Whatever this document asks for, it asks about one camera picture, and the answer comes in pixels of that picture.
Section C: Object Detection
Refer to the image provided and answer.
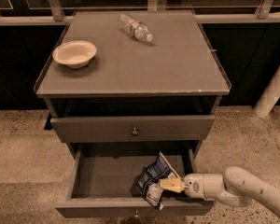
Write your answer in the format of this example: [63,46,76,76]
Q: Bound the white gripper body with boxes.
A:
[184,173,224,200]

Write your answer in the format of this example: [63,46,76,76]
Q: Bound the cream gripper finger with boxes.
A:
[159,178,186,193]

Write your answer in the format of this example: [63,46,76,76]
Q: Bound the blue chip bag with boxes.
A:
[134,152,179,210]

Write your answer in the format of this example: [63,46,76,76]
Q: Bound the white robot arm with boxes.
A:
[159,166,280,218]

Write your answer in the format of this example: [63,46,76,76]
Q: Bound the grey top drawer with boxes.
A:
[51,115,215,143]

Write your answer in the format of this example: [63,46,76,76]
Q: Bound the brass top drawer knob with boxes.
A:
[131,128,139,136]

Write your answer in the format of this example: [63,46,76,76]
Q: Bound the open grey middle drawer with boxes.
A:
[55,147,214,217]

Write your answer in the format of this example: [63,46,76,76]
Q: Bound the grey drawer cabinet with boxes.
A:
[35,10,231,152]

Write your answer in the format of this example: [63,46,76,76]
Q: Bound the white pole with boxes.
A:
[254,65,280,119]

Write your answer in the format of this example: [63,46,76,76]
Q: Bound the clear plastic water bottle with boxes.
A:
[118,13,153,43]

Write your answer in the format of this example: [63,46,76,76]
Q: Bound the white paper bowl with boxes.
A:
[52,40,97,69]

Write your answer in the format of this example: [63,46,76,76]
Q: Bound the metal window frame rail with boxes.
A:
[0,0,280,25]

